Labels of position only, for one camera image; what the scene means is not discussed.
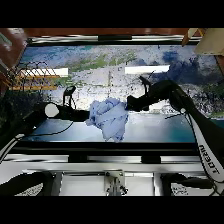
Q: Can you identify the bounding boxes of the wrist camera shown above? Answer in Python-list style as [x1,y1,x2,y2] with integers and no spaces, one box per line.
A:
[138,75,153,98]
[62,85,77,110]

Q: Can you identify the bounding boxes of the light blue shirt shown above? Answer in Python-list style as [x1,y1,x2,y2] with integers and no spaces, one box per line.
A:
[85,97,130,144]

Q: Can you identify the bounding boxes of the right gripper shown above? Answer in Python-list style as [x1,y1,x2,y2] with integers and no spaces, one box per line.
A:
[125,93,152,113]

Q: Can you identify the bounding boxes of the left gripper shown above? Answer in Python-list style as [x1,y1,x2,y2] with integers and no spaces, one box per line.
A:
[68,107,91,123]

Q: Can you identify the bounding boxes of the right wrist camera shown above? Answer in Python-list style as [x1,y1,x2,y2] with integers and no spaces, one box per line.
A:
[138,75,153,98]

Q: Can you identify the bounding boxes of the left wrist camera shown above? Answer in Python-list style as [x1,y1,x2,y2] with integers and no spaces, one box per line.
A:
[62,85,77,110]

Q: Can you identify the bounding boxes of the black cable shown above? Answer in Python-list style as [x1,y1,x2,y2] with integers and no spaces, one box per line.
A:
[18,120,75,138]

